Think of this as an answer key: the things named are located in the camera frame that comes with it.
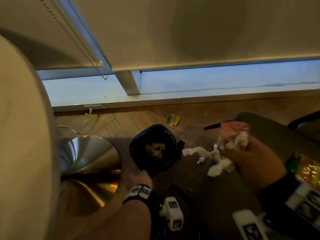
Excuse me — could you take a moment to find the person's left hand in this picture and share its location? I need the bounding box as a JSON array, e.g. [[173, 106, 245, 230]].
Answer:
[[122, 165, 153, 192]]

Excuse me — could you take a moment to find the round beige table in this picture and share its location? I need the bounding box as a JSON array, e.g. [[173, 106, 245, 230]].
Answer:
[[0, 35, 62, 240]]

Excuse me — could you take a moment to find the gold metal table base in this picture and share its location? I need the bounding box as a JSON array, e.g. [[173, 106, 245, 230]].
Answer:
[[51, 135, 122, 218]]

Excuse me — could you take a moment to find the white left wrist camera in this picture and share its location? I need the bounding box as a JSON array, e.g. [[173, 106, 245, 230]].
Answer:
[[159, 196, 184, 232]]

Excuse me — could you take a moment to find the beaded blind cord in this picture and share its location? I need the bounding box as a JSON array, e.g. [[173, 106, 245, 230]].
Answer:
[[39, 0, 108, 80]]

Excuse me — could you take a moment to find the white cable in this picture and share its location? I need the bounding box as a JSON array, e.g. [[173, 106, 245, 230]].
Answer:
[[56, 108, 93, 134]]

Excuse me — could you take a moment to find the black chair armrest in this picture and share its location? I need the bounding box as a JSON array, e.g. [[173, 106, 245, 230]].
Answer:
[[287, 110, 320, 130]]

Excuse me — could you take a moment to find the black left wrist band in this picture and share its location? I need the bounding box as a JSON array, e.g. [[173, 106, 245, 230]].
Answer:
[[122, 184, 164, 215]]

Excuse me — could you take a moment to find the white window frame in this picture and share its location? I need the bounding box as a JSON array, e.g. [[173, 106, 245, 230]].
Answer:
[[37, 0, 320, 113]]

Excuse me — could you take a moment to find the beige roller blind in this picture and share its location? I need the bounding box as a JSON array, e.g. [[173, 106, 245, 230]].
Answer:
[[71, 0, 320, 72], [0, 0, 102, 71]]

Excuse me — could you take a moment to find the grey chair seat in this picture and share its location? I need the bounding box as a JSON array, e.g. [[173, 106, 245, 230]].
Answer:
[[200, 111, 320, 240]]

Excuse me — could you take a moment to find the green yellow wrapper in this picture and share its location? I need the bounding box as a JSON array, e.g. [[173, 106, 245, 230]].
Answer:
[[165, 113, 180, 129]]

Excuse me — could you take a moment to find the white tissue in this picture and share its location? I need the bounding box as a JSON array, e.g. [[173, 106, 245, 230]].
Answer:
[[182, 132, 250, 177]]

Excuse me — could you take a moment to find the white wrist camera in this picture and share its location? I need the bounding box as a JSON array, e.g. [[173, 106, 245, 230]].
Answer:
[[232, 209, 270, 240], [159, 196, 184, 232]]

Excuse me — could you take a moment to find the black stick handle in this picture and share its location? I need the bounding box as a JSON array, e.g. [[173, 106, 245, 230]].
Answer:
[[203, 120, 232, 131]]

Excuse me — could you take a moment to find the black right wrist band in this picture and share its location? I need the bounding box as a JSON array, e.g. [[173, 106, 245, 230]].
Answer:
[[258, 172, 320, 234]]

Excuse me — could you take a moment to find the person's right hand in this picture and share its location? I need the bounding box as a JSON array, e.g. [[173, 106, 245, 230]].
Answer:
[[219, 121, 288, 196]]

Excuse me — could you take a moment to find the black wrist band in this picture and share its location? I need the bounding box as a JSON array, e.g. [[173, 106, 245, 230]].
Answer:
[[258, 172, 320, 234], [122, 184, 164, 215]]

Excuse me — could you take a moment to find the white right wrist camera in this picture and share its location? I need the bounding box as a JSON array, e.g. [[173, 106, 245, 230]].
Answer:
[[232, 209, 270, 240]]

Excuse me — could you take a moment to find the green gold snack packet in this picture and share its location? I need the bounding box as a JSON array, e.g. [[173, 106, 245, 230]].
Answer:
[[285, 151, 320, 191]]

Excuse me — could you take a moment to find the black bin bag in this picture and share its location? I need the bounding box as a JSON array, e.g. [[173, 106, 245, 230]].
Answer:
[[129, 124, 185, 179]]

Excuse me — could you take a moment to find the person's left forearm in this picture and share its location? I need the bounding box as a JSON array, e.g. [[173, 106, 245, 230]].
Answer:
[[81, 199, 152, 240]]

